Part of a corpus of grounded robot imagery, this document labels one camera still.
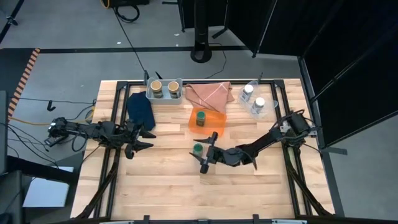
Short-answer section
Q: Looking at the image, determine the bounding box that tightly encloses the orange black hazard tape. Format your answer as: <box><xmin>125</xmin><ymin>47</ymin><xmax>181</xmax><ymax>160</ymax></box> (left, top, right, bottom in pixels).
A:
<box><xmin>7</xmin><ymin>48</ymin><xmax>41</xmax><ymax>118</ymax></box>

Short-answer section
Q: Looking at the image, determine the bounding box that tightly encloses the yellow floor cable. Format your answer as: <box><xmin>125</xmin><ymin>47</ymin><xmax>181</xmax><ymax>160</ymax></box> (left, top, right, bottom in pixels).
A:
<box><xmin>8</xmin><ymin>105</ymin><xmax>96</xmax><ymax>127</ymax></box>

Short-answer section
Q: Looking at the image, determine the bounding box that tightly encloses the dark blue cloth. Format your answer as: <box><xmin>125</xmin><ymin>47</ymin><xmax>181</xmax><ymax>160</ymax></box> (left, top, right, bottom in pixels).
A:
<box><xmin>126</xmin><ymin>91</ymin><xmax>156</xmax><ymax>131</ymax></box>

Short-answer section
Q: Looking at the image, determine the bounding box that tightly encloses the white lid spice jar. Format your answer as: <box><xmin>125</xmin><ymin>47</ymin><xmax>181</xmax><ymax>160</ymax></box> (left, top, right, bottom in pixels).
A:
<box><xmin>241</xmin><ymin>83</ymin><xmax>255</xmax><ymax>103</ymax></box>
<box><xmin>251</xmin><ymin>96</ymin><xmax>266</xmax><ymax>115</ymax></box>

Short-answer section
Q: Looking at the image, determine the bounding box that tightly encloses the tan lid spice jar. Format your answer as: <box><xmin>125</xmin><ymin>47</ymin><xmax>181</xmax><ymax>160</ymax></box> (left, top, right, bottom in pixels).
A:
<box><xmin>167</xmin><ymin>81</ymin><xmax>182</xmax><ymax>100</ymax></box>
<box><xmin>150</xmin><ymin>80</ymin><xmax>164</xmax><ymax>99</ymax></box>

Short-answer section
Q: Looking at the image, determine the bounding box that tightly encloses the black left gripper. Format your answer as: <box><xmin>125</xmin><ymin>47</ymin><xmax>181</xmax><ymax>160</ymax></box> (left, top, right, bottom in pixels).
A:
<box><xmin>116</xmin><ymin>119</ymin><xmax>157</xmax><ymax>161</ymax></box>

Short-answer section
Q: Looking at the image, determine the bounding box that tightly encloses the pink striped cloth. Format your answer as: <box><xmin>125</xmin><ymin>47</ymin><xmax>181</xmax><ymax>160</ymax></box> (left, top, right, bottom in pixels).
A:
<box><xmin>185</xmin><ymin>81</ymin><xmax>236</xmax><ymax>114</ymax></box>

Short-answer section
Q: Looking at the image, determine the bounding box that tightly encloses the clear plastic container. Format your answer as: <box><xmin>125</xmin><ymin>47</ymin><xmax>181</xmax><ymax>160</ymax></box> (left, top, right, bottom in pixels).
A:
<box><xmin>238</xmin><ymin>80</ymin><xmax>279</xmax><ymax>119</ymax></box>

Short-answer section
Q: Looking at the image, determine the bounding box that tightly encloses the long black floor cable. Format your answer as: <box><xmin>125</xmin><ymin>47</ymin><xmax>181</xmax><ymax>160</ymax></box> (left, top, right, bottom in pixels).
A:
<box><xmin>111</xmin><ymin>4</ymin><xmax>147</xmax><ymax>75</ymax></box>

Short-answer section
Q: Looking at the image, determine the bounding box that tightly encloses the white flat panel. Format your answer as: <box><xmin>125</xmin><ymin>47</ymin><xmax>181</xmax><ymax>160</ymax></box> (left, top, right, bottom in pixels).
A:
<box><xmin>22</xmin><ymin>166</ymin><xmax>75</xmax><ymax>208</ymax></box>

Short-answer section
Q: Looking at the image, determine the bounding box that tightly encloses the black power adapter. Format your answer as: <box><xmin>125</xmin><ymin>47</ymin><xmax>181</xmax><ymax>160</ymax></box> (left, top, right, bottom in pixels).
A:
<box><xmin>44</xmin><ymin>135</ymin><xmax>68</xmax><ymax>147</ymax></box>

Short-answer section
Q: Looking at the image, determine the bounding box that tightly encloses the green lid spice jar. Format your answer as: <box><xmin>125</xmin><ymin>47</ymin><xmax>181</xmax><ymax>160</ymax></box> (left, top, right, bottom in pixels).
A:
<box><xmin>195</xmin><ymin>111</ymin><xmax>207</xmax><ymax>128</ymax></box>
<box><xmin>192</xmin><ymin>142</ymin><xmax>205</xmax><ymax>158</ymax></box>

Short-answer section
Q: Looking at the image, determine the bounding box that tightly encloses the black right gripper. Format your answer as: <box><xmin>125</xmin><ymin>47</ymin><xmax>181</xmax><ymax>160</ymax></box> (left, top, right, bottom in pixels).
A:
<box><xmin>188</xmin><ymin>132</ymin><xmax>250</xmax><ymax>175</ymax></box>

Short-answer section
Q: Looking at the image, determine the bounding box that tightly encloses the grey plastic bin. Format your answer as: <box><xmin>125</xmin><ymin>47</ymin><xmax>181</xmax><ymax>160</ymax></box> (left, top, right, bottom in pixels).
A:
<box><xmin>145</xmin><ymin>77</ymin><xmax>183</xmax><ymax>105</ymax></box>

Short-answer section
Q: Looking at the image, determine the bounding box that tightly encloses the black equipment box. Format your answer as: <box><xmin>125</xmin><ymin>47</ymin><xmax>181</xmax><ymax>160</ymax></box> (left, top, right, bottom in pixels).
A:
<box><xmin>107</xmin><ymin>0</ymin><xmax>150</xmax><ymax>9</ymax></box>

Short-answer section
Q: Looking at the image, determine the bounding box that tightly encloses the black metal table frame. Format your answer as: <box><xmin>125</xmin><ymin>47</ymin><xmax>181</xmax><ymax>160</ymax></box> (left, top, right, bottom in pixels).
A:
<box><xmin>74</xmin><ymin>79</ymin><xmax>335</xmax><ymax>220</ymax></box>

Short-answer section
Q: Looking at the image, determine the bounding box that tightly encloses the black column stand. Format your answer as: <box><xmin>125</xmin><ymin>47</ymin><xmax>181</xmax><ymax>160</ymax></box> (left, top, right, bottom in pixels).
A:
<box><xmin>190</xmin><ymin>0</ymin><xmax>213</xmax><ymax>64</ymax></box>

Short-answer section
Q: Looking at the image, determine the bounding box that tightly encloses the orange translucent plastic bin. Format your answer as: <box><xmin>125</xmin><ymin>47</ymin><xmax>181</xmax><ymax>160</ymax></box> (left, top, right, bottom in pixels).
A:
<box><xmin>188</xmin><ymin>107</ymin><xmax>228</xmax><ymax>138</ymax></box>

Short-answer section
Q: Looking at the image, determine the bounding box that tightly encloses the black tripod leg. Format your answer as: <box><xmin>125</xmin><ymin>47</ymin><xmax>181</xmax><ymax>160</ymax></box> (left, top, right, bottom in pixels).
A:
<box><xmin>0</xmin><ymin>0</ymin><xmax>25</xmax><ymax>43</ymax></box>

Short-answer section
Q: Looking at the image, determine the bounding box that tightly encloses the thin black curved cable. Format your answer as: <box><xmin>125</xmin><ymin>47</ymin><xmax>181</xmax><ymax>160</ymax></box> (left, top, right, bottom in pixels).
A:
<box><xmin>203</xmin><ymin>42</ymin><xmax>228</xmax><ymax>80</ymax></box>

